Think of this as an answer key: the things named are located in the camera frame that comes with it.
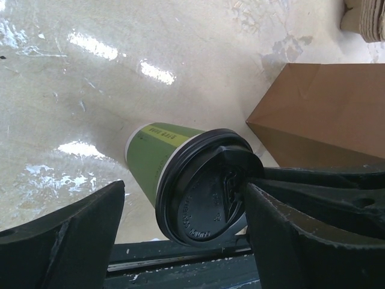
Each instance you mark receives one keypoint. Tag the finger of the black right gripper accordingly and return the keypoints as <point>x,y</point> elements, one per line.
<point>349,209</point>
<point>365,177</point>

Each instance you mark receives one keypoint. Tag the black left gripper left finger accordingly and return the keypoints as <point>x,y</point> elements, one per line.
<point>69,248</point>

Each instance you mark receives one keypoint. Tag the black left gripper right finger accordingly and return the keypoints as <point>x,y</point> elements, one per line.
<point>294,250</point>

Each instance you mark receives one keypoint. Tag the brown paper bag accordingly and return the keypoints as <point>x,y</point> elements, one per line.
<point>323,115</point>

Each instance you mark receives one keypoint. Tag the black cup lid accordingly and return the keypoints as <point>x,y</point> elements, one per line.
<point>198,196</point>

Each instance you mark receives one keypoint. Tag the green paper coffee cup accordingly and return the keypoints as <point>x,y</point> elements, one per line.
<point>150,148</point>

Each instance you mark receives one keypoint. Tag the black table front rail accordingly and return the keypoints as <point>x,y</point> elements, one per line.
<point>167,264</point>

